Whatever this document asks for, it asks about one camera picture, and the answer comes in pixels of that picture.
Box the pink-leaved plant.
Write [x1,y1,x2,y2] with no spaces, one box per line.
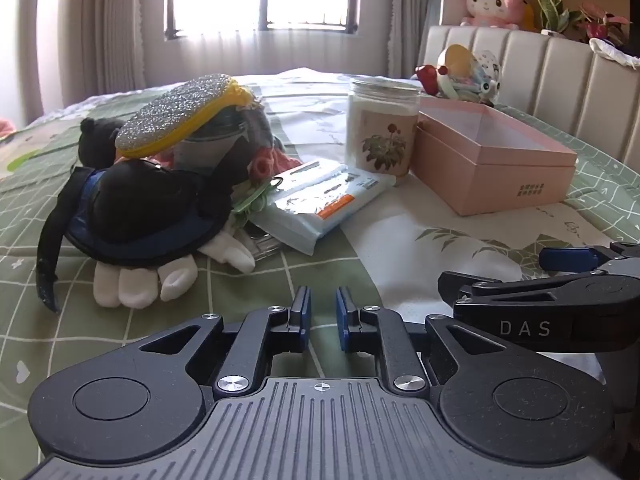
[574,2,632,47]

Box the pink cardboard box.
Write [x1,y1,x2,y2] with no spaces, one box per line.
[409,95,579,217]

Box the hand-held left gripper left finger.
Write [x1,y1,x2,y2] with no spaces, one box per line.
[137,286,313,397]

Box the grey cloth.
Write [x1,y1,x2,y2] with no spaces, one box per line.
[174,102,287,182]

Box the clear plastic case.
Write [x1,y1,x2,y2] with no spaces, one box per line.
[242,222,284,264]

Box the pink plush toy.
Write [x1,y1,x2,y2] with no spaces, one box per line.
[459,0,534,30]

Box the white lace cloth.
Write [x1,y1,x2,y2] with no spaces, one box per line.
[589,37,640,71]

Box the pink knitted flower bouquet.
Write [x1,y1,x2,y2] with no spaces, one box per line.
[231,146,307,217]

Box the green leafy plant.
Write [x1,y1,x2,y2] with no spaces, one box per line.
[535,0,572,37]

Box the beige padded headboard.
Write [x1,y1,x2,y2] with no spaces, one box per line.
[417,24,640,172]

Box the light blue tissue pack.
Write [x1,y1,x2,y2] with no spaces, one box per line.
[249,158,397,256]

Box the black plush toy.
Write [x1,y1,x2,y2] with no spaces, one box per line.
[78,117,122,167]

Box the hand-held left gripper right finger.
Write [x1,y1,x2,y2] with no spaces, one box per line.
[335,286,502,397]

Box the green checked bedsheet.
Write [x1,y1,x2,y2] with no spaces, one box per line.
[0,67,640,480]

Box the cartoon printed blanket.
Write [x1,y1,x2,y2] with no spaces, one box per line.
[0,104,92,182]

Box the beige curtain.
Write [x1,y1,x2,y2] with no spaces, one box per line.
[14,0,147,127]
[384,0,447,79]

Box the clear jar with flower label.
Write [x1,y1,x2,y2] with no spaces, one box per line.
[344,75,421,187]

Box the colourful ball toy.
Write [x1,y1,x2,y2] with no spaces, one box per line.
[416,43,502,107]

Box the grey knitted doll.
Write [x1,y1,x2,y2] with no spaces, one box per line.
[114,74,252,161]

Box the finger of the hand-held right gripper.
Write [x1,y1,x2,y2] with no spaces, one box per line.
[539,241,640,275]
[438,270,640,346]

